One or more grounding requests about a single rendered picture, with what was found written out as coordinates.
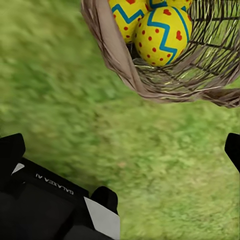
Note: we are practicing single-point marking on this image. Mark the easter egg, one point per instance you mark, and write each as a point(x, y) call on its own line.
point(162, 35)
point(183, 4)
point(127, 13)

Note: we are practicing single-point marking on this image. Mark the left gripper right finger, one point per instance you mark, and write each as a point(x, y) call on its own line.
point(232, 149)

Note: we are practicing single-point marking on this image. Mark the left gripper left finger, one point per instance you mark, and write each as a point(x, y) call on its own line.
point(12, 149)

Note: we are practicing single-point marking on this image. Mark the wicker basket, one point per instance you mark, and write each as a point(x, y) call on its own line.
point(208, 85)

